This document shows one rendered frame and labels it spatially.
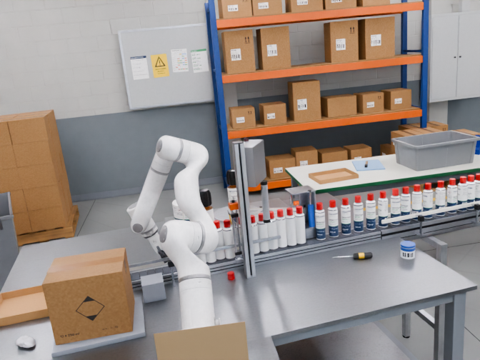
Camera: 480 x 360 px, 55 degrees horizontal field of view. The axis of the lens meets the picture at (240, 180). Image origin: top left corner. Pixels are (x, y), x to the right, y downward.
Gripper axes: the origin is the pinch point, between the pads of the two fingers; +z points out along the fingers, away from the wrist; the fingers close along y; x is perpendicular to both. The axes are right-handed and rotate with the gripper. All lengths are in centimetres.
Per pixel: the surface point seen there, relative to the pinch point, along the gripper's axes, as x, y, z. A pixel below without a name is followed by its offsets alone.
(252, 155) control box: -58, -18, -31
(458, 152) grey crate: -237, 103, 90
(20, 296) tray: 71, 12, -14
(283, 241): -57, -2, 23
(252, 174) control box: -55, -18, -23
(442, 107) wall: -426, 390, 174
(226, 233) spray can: -32.3, -2.8, 3.4
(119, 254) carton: 12.5, -27.0, -23.4
